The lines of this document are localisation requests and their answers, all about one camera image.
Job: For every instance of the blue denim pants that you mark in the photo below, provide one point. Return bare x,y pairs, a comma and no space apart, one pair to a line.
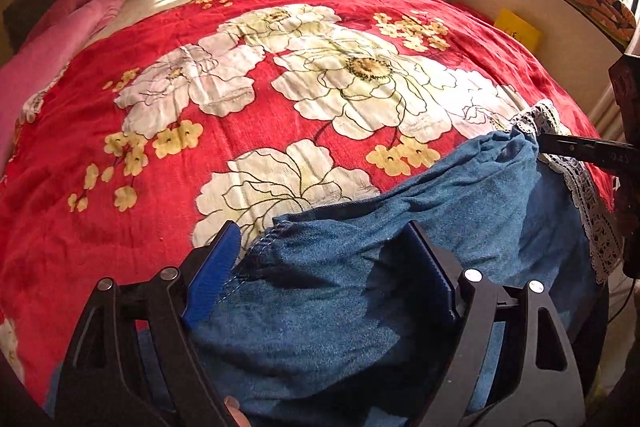
325,307

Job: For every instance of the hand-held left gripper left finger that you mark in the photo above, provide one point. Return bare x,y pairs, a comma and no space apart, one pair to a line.
214,269

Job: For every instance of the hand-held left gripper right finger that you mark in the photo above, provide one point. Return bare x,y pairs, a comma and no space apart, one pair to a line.
429,269

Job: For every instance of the pink fleece blanket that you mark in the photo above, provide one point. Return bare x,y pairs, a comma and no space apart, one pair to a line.
50,52

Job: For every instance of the yellow paper bag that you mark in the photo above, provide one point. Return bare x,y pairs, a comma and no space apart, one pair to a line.
517,29

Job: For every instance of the orange patterned cushion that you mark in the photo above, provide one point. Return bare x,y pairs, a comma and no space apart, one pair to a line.
597,2

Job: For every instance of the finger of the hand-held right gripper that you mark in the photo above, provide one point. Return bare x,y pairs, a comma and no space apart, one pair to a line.
575,146

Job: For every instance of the red floral blanket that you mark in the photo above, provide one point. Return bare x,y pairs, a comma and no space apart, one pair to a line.
75,207

